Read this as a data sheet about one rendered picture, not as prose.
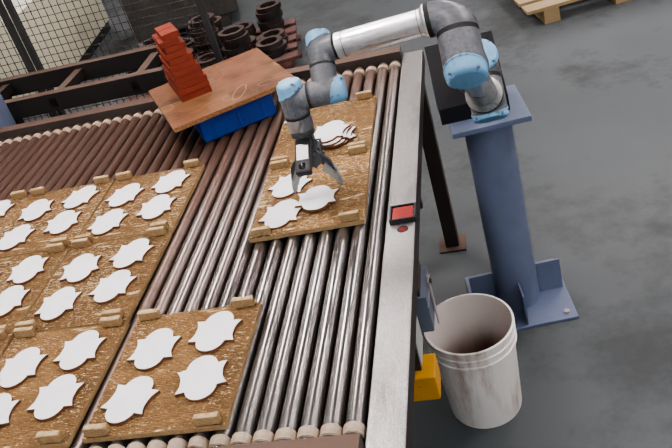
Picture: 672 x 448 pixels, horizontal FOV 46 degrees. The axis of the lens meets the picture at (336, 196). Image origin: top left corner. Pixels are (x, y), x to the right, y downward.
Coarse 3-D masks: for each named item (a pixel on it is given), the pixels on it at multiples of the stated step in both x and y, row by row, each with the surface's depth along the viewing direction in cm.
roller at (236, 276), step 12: (276, 144) 285; (264, 180) 264; (252, 216) 246; (240, 252) 230; (240, 264) 226; (240, 276) 222; (228, 288) 217; (240, 288) 220; (228, 300) 212; (168, 444) 173; (180, 444) 172
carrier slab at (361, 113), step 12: (372, 96) 294; (312, 108) 299; (324, 108) 296; (336, 108) 293; (348, 108) 291; (360, 108) 288; (372, 108) 285; (324, 120) 287; (348, 120) 282; (360, 120) 280; (372, 120) 277; (288, 132) 287; (360, 132) 272; (372, 132) 271; (288, 144) 278; (288, 156) 271
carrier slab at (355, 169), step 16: (336, 160) 259; (352, 160) 256; (368, 160) 254; (272, 176) 261; (320, 176) 253; (352, 176) 248; (368, 176) 246; (304, 192) 247; (352, 192) 239; (336, 208) 234; (352, 208) 232; (256, 224) 238; (288, 224) 233; (304, 224) 231; (320, 224) 229; (336, 224) 227; (352, 224) 226; (256, 240) 232
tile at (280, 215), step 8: (288, 200) 244; (272, 208) 242; (280, 208) 241; (288, 208) 239; (296, 208) 238; (264, 216) 239; (272, 216) 238; (280, 216) 237; (288, 216) 236; (296, 216) 235; (272, 224) 234; (280, 224) 233
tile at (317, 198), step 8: (312, 192) 243; (320, 192) 242; (328, 192) 241; (336, 192) 241; (304, 200) 240; (312, 200) 239; (320, 200) 237; (328, 200) 236; (304, 208) 235; (312, 208) 234; (320, 208) 234
